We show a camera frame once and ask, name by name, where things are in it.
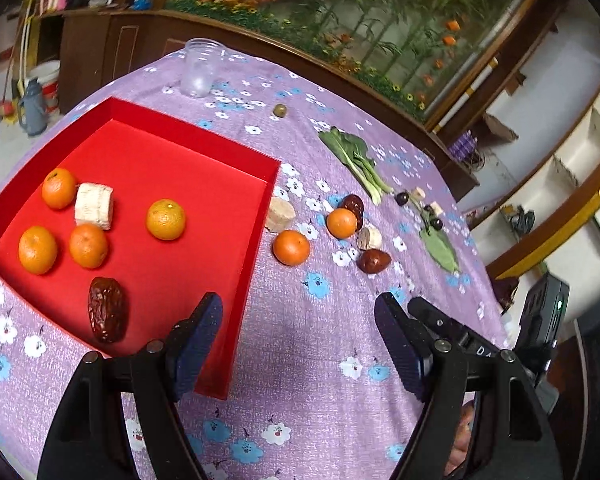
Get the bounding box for orange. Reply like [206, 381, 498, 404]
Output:
[69, 224, 108, 269]
[326, 208, 358, 240]
[18, 226, 57, 275]
[41, 168, 78, 210]
[272, 230, 311, 266]
[146, 198, 186, 242]

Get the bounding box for red shallow box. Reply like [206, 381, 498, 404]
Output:
[0, 98, 279, 399]

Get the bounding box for clear plastic cup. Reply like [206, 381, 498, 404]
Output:
[180, 38, 225, 98]

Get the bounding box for dark plum left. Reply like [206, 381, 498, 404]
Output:
[394, 192, 410, 206]

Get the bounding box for wrinkled date in box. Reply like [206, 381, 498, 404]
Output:
[87, 276, 129, 344]

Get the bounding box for dark red date far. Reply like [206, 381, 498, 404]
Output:
[339, 194, 364, 231]

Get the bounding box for far beige cylinder right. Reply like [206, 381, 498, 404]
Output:
[429, 202, 443, 216]

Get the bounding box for purple floral tablecloth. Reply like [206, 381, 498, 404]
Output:
[0, 51, 507, 479]

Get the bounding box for grey thermos jug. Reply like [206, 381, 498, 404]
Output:
[17, 78, 48, 136]

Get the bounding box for far beige cylinder left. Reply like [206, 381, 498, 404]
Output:
[413, 188, 426, 200]

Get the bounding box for large green cabbage leaf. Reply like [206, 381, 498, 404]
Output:
[410, 197, 460, 273]

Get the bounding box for flower display glass cabinet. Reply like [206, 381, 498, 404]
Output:
[166, 0, 528, 120]

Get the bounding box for purple bottles on cabinet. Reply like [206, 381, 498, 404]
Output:
[449, 130, 477, 162]

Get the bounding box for bok choy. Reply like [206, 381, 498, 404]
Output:
[317, 127, 393, 206]

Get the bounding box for white cylinder middle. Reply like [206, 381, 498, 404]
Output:
[356, 224, 382, 252]

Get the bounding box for dark plum right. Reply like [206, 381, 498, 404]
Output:
[429, 217, 443, 231]

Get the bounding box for glossy red date front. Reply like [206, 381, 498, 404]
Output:
[356, 248, 392, 274]

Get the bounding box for right hand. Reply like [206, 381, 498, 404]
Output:
[444, 401, 475, 476]

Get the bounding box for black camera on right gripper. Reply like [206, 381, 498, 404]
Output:
[514, 272, 570, 378]

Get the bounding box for beige cylinder near box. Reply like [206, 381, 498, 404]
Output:
[265, 196, 296, 233]

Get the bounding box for dark plum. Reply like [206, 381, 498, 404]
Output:
[429, 217, 443, 231]
[394, 192, 410, 206]

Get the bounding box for white red bucket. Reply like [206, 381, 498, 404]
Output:
[27, 60, 60, 113]

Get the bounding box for white cylinder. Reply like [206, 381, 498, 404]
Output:
[74, 182, 114, 231]
[356, 224, 382, 252]

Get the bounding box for white cylinder front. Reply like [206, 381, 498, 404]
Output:
[74, 182, 114, 231]

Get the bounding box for green grape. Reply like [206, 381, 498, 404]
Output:
[273, 104, 287, 118]

